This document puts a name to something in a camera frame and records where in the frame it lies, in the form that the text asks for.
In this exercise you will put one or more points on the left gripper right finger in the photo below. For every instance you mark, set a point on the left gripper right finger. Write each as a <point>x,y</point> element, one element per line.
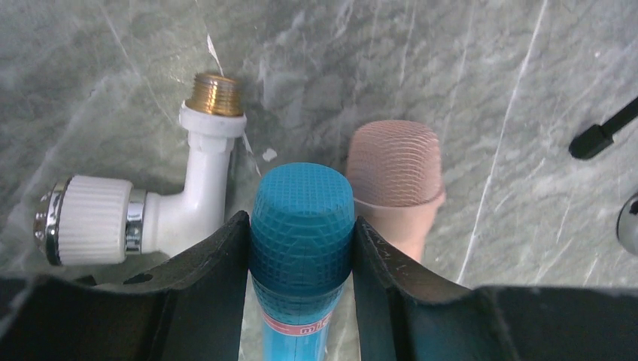
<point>407,312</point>

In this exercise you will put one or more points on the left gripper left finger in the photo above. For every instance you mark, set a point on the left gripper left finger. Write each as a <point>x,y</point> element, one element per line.
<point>188,308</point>

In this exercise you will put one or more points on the blue microphone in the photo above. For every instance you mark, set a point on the blue microphone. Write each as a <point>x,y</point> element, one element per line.
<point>302,224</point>

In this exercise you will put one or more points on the pink microphone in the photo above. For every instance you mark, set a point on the pink microphone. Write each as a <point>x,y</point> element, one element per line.
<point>395,170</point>

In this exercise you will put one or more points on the black tripod mic stand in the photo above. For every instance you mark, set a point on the black tripod mic stand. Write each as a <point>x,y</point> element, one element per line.
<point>598,137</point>

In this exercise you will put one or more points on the black round base stand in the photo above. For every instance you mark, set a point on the black round base stand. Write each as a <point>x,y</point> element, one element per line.
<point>626,227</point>

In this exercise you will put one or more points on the white plastic faucet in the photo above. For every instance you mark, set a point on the white plastic faucet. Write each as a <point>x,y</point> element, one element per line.
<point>85,220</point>

